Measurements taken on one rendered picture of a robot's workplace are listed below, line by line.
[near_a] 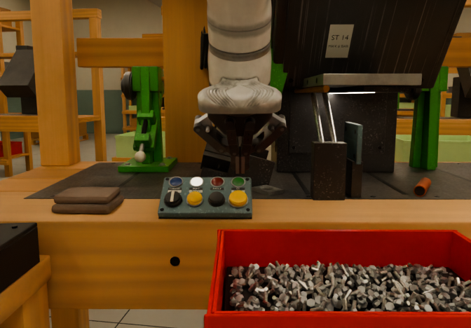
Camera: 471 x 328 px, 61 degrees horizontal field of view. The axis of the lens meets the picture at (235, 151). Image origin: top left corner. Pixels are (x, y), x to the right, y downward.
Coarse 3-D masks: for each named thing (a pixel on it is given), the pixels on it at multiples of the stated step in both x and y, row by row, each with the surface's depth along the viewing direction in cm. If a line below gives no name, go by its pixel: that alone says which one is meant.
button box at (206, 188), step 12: (168, 180) 68; (204, 180) 68; (228, 180) 68; (180, 192) 66; (204, 192) 66; (228, 192) 66; (180, 204) 64; (204, 204) 64; (228, 204) 64; (168, 216) 64; (180, 216) 64; (192, 216) 64; (204, 216) 64; (216, 216) 63; (228, 216) 63; (240, 216) 63
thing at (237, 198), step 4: (232, 192) 65; (236, 192) 65; (240, 192) 65; (232, 196) 64; (236, 196) 64; (240, 196) 64; (244, 196) 64; (232, 200) 64; (236, 200) 63; (240, 200) 63; (244, 200) 64; (232, 204) 64; (236, 204) 63; (240, 204) 63; (244, 204) 64
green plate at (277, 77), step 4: (272, 48) 83; (272, 52) 83; (272, 56) 83; (272, 60) 83; (272, 64) 83; (276, 64) 83; (280, 64) 83; (272, 68) 83; (276, 68) 83; (280, 68) 83; (272, 72) 84; (276, 72) 84; (280, 72) 84; (272, 76) 84; (276, 76) 84; (280, 76) 84; (284, 76) 84; (272, 80) 84; (276, 80) 84; (280, 80) 84; (284, 80) 84; (272, 84) 84; (276, 84) 84; (280, 84) 84; (284, 84) 84; (276, 88) 84; (280, 88) 84; (280, 92) 84
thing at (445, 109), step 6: (462, 36) 714; (468, 36) 713; (450, 72) 715; (456, 72) 713; (450, 90) 754; (444, 96) 721; (450, 96) 720; (444, 102) 727; (444, 108) 728; (450, 108) 730; (444, 114) 729; (450, 114) 732
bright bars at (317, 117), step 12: (312, 96) 84; (324, 96) 84; (312, 144) 76; (324, 144) 74; (336, 144) 74; (312, 156) 76; (324, 156) 74; (336, 156) 74; (312, 168) 76; (324, 168) 75; (336, 168) 75; (312, 180) 76; (324, 180) 75; (336, 180) 75; (312, 192) 76; (324, 192) 75; (336, 192) 75
